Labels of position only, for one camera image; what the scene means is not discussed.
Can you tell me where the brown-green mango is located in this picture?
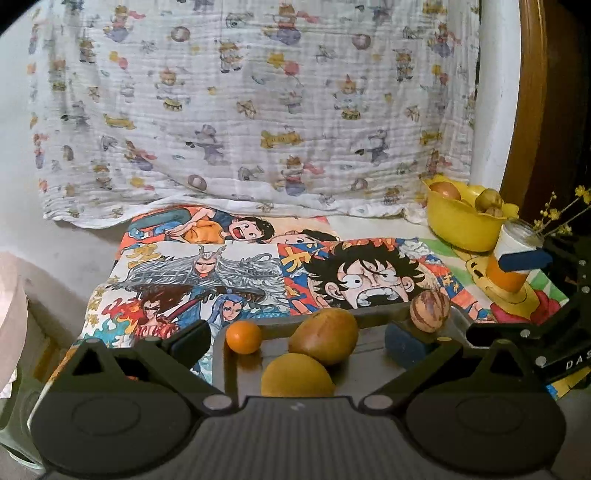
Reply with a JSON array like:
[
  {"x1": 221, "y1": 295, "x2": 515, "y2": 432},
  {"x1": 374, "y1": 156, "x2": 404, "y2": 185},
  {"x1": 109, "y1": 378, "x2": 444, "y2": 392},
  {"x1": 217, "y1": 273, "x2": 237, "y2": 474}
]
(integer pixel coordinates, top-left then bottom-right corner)
[{"x1": 288, "y1": 308, "x2": 359, "y2": 366}]

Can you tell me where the metal tray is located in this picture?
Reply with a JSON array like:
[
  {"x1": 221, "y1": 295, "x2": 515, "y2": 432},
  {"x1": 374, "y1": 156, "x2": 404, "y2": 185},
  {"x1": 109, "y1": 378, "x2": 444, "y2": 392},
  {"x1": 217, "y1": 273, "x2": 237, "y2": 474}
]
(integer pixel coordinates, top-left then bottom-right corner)
[{"x1": 210, "y1": 305, "x2": 468, "y2": 402}]

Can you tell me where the pink cloth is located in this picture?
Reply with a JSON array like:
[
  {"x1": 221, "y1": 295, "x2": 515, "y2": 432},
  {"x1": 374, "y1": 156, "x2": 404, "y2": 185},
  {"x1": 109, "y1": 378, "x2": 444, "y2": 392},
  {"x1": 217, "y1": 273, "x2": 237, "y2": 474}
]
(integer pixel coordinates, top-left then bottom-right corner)
[{"x1": 0, "y1": 251, "x2": 29, "y2": 398}]

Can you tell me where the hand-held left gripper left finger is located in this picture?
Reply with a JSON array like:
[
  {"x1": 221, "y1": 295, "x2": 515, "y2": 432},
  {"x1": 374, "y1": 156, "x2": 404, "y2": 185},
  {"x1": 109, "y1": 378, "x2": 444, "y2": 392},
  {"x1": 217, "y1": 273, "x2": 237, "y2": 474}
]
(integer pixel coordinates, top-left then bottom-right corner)
[{"x1": 65, "y1": 318, "x2": 242, "y2": 412}]

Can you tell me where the straw-hat boy cartoon poster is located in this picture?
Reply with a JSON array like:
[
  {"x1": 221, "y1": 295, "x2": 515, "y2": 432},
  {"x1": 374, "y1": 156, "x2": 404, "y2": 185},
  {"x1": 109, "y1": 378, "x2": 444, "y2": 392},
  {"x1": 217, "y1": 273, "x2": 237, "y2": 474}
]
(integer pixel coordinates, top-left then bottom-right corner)
[{"x1": 277, "y1": 236, "x2": 571, "y2": 400}]

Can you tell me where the reddish onion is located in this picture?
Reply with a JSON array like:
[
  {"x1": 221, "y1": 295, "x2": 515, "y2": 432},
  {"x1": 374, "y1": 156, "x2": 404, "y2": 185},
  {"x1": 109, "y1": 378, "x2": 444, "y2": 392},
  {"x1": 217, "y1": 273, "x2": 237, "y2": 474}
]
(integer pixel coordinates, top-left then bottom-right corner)
[{"x1": 433, "y1": 181, "x2": 462, "y2": 202}]

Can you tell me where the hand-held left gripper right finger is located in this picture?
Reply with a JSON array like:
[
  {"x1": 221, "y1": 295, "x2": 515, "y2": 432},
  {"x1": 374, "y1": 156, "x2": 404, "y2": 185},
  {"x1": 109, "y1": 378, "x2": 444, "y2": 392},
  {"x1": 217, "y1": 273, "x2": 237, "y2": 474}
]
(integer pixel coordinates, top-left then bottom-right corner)
[{"x1": 355, "y1": 322, "x2": 536, "y2": 412}]

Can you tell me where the orange-shirt boy cartoon poster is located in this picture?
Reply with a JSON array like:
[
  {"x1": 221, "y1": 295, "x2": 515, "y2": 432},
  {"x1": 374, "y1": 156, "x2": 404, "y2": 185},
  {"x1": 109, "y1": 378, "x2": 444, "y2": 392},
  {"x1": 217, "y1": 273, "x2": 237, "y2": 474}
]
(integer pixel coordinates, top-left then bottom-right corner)
[{"x1": 121, "y1": 205, "x2": 343, "y2": 246}]

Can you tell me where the striped pepino melon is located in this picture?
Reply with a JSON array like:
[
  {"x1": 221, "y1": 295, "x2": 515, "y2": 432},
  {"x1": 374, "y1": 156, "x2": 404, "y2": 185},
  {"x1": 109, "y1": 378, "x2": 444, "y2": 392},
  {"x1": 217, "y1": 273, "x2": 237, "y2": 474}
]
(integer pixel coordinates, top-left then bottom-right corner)
[{"x1": 410, "y1": 290, "x2": 451, "y2": 332}]

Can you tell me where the orange and white cup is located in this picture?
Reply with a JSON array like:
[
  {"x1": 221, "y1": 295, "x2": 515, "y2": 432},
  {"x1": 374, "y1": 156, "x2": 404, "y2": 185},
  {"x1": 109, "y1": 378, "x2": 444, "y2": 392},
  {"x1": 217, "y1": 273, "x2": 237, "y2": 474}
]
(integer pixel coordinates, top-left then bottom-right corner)
[{"x1": 487, "y1": 218, "x2": 544, "y2": 294}]

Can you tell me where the white cartoon printed blanket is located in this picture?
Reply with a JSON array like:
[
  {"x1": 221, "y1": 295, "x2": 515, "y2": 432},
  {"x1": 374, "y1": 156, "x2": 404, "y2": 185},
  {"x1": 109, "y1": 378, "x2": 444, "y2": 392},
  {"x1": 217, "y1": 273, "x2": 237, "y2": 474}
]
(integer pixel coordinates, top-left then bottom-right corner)
[{"x1": 28, "y1": 0, "x2": 481, "y2": 229}]

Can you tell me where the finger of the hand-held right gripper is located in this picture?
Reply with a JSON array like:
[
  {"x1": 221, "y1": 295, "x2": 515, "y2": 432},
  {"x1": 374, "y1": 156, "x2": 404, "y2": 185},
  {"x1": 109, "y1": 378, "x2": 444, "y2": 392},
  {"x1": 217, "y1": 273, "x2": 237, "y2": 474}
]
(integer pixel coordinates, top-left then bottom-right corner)
[
  {"x1": 500, "y1": 249, "x2": 578, "y2": 278},
  {"x1": 464, "y1": 322, "x2": 540, "y2": 350}
]

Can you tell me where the yellow flower sprig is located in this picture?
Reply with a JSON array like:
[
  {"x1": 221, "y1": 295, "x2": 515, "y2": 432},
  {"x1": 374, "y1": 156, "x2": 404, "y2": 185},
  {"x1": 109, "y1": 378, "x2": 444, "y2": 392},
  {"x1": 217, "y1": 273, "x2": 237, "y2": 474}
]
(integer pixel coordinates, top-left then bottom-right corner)
[{"x1": 532, "y1": 185, "x2": 591, "y2": 238}]

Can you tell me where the brown wooden frame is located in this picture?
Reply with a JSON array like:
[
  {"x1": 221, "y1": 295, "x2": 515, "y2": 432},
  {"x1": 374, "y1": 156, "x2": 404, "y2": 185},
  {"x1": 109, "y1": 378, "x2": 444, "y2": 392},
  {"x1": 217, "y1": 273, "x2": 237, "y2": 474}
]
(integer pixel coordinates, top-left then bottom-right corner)
[{"x1": 501, "y1": 0, "x2": 591, "y2": 217}]

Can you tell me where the yellow plastic bowl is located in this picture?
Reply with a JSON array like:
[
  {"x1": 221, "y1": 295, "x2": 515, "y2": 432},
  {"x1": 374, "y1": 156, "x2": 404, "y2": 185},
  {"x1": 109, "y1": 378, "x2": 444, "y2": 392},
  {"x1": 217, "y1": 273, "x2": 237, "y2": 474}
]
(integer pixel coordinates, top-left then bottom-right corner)
[{"x1": 426, "y1": 178, "x2": 520, "y2": 253}]

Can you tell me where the yellow lemon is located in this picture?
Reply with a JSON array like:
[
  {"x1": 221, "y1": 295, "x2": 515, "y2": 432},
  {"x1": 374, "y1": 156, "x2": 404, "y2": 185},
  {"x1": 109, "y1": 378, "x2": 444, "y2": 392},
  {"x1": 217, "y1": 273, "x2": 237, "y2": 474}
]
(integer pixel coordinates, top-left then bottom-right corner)
[{"x1": 261, "y1": 353, "x2": 335, "y2": 398}]

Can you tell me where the small orange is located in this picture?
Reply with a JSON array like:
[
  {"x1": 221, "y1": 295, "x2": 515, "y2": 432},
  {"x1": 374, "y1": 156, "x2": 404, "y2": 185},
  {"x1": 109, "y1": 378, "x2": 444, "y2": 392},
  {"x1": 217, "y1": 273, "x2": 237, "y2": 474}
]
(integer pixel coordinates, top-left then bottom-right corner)
[{"x1": 226, "y1": 322, "x2": 262, "y2": 355}]

